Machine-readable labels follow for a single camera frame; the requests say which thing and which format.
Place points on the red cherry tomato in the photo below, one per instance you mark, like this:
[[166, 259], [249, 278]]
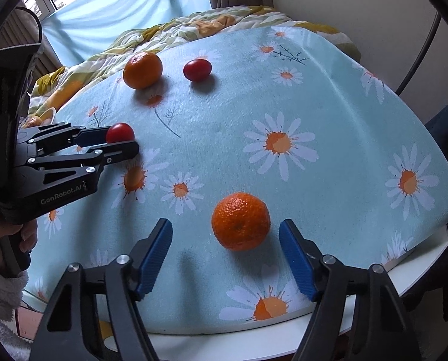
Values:
[[197, 70], [120, 132]]

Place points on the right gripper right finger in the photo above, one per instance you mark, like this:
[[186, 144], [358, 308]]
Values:
[[381, 329]]

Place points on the orange mandarin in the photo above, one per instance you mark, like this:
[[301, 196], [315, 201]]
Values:
[[240, 222], [142, 70]]

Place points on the orange mandarin on table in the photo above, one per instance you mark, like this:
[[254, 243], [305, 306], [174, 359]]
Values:
[[142, 70]]

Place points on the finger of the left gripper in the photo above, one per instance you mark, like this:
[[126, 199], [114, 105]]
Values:
[[43, 156], [61, 135]]

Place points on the light blue sheer curtain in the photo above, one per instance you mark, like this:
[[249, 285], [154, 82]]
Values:
[[84, 28]]

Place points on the left hand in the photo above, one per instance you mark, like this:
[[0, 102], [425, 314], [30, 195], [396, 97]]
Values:
[[28, 233]]

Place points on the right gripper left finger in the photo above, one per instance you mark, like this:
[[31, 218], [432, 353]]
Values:
[[69, 328]]

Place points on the cream duck-pattern bowl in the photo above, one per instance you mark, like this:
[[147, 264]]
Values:
[[46, 118]]

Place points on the blue daisy tablecloth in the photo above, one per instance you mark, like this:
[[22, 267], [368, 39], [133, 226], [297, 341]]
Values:
[[284, 116]]

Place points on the floral striped duvet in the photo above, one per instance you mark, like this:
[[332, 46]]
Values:
[[54, 89]]

